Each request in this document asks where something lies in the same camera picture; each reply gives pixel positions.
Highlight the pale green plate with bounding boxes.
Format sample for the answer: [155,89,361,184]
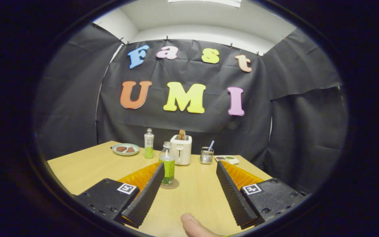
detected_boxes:
[112,143,140,156]

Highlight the small white food tray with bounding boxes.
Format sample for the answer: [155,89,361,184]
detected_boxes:
[215,155,240,165]

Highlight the green label juice bottle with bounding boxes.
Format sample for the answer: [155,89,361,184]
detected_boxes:
[159,142,177,187]

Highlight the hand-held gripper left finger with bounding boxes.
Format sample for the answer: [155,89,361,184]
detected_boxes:
[74,161,165,229]

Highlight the black backdrop cloth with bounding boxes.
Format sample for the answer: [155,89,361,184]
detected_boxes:
[33,22,348,195]

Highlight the white toaster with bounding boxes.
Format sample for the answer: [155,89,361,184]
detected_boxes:
[170,134,192,166]

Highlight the round brown coaster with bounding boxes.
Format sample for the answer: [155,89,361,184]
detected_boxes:
[160,179,179,189]

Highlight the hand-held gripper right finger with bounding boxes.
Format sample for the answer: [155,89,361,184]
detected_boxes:
[216,160,305,230]

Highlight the metal mesh holder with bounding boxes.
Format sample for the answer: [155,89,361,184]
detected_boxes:
[200,147,214,164]

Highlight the slim green drink bottle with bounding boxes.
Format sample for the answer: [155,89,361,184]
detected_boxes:
[144,128,155,159]

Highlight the wooden table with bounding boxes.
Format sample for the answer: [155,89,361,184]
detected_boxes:
[46,141,273,237]

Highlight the ceiling light panel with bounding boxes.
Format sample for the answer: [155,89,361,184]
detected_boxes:
[168,0,242,8]

